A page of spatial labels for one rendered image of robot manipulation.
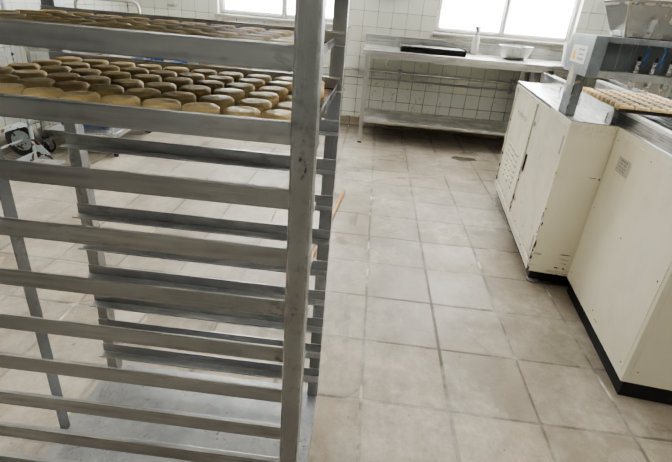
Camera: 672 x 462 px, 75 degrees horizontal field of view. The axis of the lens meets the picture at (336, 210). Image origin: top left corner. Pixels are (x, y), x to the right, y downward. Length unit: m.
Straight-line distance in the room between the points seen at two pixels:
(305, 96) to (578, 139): 1.78
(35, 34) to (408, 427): 1.39
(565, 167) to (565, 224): 0.28
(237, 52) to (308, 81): 0.10
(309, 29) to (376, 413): 1.31
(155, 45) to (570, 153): 1.88
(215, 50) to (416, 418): 1.33
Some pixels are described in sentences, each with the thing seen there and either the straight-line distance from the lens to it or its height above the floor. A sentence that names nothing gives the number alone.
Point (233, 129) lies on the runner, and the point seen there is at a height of 1.05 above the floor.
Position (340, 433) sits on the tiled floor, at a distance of 1.53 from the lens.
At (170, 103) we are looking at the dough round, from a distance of 0.66.
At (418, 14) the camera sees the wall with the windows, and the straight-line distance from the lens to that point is 5.01.
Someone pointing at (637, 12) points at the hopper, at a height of 1.27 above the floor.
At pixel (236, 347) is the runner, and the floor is 0.70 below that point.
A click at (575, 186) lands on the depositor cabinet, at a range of 2.26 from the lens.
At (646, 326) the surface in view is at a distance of 1.81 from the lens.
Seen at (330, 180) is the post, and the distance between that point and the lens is 1.02.
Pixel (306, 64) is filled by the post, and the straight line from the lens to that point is 0.51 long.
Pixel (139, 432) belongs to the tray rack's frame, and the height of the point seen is 0.15.
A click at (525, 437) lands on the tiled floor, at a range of 1.69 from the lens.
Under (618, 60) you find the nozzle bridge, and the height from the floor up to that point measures 1.09.
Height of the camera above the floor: 1.20
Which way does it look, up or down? 25 degrees down
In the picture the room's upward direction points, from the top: 5 degrees clockwise
